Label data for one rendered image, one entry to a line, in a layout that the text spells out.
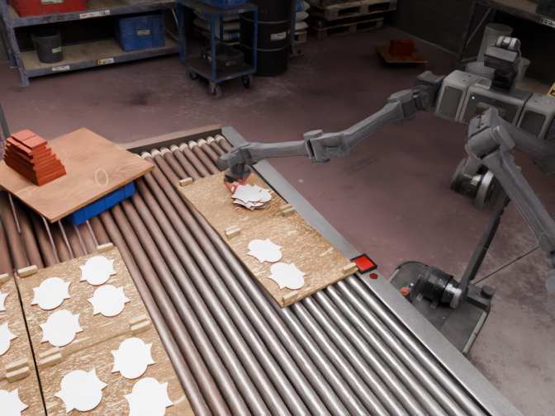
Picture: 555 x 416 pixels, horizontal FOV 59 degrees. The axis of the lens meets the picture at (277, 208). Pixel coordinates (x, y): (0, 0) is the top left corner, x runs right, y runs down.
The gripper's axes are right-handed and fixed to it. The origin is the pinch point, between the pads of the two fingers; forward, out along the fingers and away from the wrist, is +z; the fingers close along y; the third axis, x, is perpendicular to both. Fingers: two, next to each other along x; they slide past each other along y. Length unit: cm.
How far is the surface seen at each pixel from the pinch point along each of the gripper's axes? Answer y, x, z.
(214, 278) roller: 43.4, 19.0, 6.6
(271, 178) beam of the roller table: -24.4, 3.2, 7.4
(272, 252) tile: 22.5, 31.0, 3.9
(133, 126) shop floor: -143, -207, 102
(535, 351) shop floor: -79, 148, 97
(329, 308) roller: 33, 60, 6
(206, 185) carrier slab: -0.5, -17.1, 5.5
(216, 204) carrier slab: 8.4, -4.9, 5.3
